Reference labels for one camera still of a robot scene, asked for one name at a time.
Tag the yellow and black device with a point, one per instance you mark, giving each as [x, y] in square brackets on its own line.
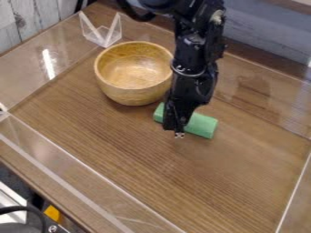
[54, 215]

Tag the green rectangular block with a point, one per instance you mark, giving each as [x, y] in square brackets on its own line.
[200, 125]

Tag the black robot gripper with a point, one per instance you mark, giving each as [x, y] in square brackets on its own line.
[189, 92]

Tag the brown wooden bowl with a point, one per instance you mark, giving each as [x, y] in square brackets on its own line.
[132, 72]

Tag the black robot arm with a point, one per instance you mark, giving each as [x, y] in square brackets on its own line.
[198, 46]

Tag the clear acrylic tray wall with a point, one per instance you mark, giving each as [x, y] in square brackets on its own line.
[102, 159]

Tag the clear acrylic corner bracket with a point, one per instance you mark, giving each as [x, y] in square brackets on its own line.
[104, 35]

